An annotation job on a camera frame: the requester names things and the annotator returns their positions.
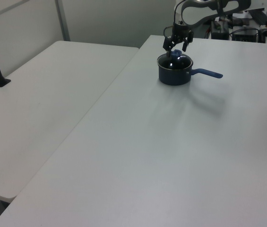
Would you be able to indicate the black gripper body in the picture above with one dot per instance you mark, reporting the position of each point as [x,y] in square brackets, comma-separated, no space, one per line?
[180,32]

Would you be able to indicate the glass lid with blue knob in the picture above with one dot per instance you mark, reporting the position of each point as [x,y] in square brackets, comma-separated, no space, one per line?
[177,62]

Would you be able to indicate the aluminium partition post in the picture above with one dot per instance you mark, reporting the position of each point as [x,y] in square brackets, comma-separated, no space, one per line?
[62,21]

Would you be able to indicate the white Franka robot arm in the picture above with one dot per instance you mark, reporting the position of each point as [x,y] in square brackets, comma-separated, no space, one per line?
[190,14]

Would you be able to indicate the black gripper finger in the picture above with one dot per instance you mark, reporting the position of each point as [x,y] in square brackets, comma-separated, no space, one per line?
[188,40]
[168,45]

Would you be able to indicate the black electronics device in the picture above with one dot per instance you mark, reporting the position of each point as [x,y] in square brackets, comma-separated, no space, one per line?
[245,35]

